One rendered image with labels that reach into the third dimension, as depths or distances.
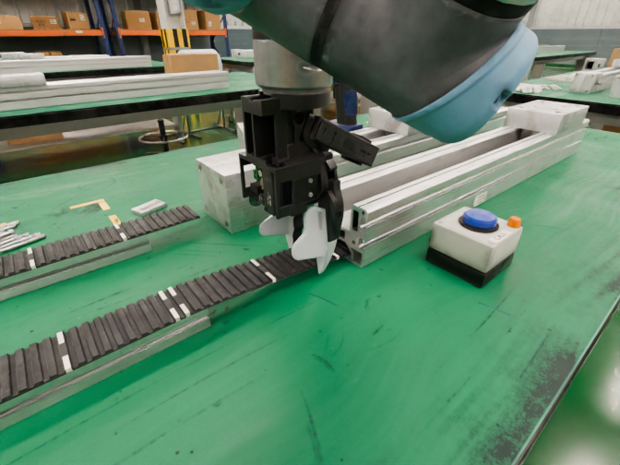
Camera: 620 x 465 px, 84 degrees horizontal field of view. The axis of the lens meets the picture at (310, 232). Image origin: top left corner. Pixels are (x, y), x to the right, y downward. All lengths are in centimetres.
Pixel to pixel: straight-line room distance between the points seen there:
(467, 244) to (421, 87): 27
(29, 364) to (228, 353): 16
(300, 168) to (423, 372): 22
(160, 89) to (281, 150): 168
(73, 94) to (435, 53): 179
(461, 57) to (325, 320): 28
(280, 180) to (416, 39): 18
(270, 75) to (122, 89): 165
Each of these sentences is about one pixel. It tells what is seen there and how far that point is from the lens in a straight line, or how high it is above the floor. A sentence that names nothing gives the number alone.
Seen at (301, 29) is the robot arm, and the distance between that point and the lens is 23.
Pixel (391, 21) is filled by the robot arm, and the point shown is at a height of 105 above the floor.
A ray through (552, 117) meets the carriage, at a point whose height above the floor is 90.
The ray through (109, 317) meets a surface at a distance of 39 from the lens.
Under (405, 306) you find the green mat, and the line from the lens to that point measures 42.
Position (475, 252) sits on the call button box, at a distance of 45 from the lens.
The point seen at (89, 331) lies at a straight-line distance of 38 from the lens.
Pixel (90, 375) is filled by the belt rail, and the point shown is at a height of 79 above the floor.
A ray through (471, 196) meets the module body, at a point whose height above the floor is 81.
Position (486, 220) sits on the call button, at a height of 85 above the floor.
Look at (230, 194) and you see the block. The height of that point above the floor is 85.
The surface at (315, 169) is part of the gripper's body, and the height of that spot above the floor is 93.
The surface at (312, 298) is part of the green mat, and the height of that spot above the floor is 78.
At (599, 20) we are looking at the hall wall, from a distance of 1583.
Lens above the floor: 105
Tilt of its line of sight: 30 degrees down
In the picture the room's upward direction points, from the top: straight up
